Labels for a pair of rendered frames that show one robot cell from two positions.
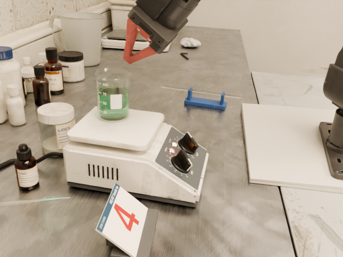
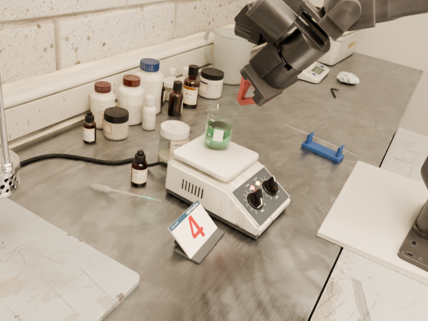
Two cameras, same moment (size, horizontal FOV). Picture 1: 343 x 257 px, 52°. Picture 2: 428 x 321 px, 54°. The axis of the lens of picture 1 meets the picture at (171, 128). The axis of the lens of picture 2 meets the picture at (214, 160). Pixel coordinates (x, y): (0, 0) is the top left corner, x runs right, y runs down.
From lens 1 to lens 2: 0.24 m
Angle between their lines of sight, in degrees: 17
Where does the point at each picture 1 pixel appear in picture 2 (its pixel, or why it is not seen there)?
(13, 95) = (149, 104)
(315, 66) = not seen: outside the picture
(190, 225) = (244, 251)
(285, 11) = not seen: outside the picture
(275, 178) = (341, 239)
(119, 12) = not seen: hidden behind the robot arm
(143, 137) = (229, 170)
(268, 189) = (329, 246)
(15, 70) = (157, 82)
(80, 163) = (177, 177)
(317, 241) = (342, 299)
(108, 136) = (203, 162)
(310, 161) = (386, 235)
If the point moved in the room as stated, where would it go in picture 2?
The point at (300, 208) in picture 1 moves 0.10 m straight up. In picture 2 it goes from (348, 271) to (369, 221)
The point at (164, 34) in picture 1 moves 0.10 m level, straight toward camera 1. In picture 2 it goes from (264, 92) to (246, 113)
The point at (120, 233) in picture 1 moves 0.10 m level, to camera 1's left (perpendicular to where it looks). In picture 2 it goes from (185, 237) to (130, 214)
